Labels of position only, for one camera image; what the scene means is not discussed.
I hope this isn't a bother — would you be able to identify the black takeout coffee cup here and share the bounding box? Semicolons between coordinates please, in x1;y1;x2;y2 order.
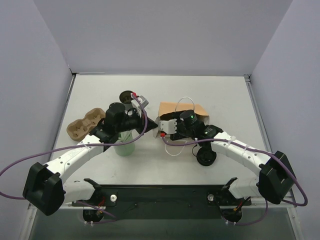
119;90;133;105

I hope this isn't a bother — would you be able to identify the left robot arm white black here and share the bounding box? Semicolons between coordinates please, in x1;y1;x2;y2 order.
22;101;158;216

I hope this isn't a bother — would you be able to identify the brown cardboard cup carrier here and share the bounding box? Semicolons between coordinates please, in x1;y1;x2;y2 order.
66;108;106;142

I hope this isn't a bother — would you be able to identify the brown paper takeout bag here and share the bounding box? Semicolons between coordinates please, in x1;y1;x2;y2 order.
152;96;210;138

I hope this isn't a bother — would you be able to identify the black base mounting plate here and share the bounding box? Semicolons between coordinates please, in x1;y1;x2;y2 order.
81;184;251;223

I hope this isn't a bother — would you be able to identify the green straw holder cup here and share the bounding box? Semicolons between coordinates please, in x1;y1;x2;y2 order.
114;131;135;157

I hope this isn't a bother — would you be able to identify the black cup lid stack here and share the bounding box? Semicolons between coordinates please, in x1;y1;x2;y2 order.
196;147;217;167

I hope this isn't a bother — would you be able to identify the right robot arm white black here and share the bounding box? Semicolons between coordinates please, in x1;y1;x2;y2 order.
170;110;294;205

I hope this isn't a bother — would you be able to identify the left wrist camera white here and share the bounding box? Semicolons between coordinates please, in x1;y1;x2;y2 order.
130;92;149;114

